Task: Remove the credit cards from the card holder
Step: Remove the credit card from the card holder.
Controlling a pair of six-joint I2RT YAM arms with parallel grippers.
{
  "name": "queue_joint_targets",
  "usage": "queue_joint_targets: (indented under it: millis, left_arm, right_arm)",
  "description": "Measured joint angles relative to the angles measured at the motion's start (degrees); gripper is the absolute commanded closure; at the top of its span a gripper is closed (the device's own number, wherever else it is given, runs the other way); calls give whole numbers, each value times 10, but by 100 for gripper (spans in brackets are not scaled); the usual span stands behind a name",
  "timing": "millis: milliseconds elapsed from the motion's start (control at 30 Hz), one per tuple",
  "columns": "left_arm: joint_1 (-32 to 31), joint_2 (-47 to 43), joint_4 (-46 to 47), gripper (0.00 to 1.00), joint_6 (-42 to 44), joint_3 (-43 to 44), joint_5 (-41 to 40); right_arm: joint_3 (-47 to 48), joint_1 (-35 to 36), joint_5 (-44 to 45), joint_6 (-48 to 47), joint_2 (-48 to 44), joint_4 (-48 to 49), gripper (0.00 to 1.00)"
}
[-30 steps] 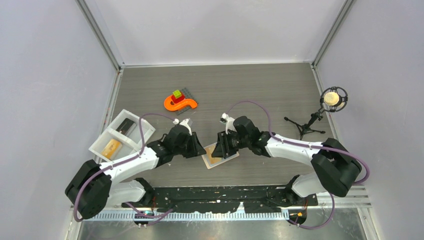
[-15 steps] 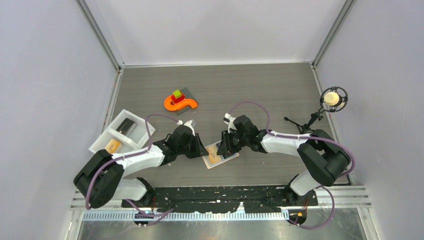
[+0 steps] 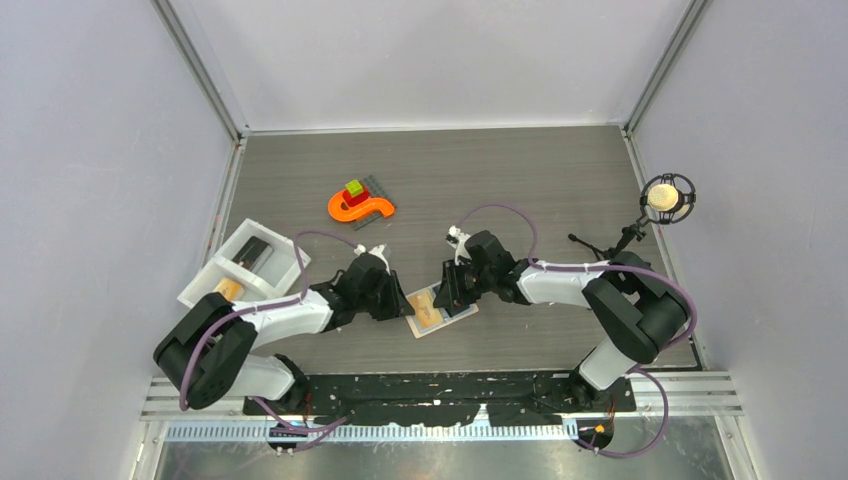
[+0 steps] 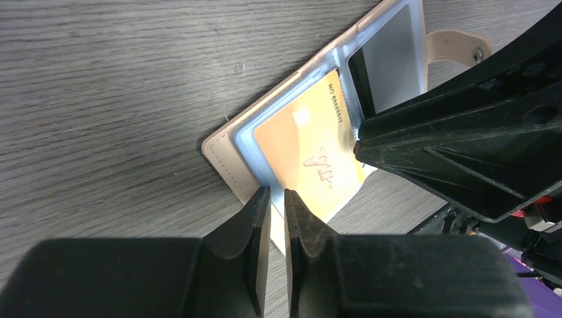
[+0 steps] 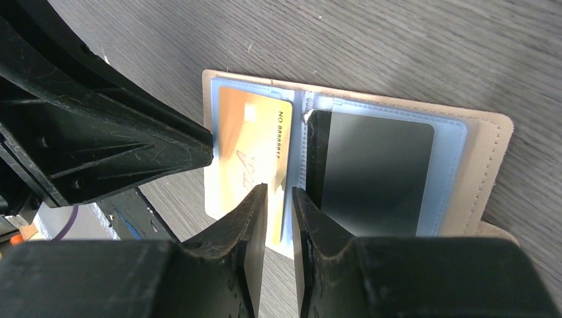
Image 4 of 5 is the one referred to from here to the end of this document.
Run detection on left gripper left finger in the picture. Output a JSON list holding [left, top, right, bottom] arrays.
[[1, 187, 271, 317]]

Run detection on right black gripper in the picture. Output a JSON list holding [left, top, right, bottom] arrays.
[[353, 39, 562, 286]]

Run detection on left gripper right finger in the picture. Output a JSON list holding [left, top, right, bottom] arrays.
[[284, 190, 534, 317]]

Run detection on dark grey credit card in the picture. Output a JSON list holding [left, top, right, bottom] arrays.
[[347, 1, 426, 119]]

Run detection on tan card holder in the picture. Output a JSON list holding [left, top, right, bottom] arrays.
[[201, 1, 492, 250]]

